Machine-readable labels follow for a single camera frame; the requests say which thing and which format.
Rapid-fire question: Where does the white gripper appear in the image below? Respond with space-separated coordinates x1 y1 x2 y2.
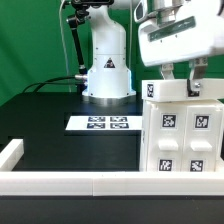
138 10 224 97

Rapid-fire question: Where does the white cabinet top block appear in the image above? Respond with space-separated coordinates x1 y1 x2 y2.
142 78 224 102

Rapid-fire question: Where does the white cabinet body box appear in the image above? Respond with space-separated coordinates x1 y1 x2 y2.
139 100 224 172

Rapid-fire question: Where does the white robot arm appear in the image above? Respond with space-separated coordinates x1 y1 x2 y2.
83 0 224 103

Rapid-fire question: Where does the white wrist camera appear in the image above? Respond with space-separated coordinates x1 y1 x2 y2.
134 0 158 23

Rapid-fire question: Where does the white marker base plate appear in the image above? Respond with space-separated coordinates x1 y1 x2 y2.
65 116 142 131

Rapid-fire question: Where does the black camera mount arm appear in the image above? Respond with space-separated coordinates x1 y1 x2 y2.
62 0 114 82

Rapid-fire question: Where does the black cable bundle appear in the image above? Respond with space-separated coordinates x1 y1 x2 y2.
22 75 84 94

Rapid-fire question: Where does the white thin cable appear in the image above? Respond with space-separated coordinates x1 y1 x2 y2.
58 0 73 94

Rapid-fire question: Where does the white u-shaped obstacle frame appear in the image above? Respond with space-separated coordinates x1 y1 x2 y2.
0 139 224 196

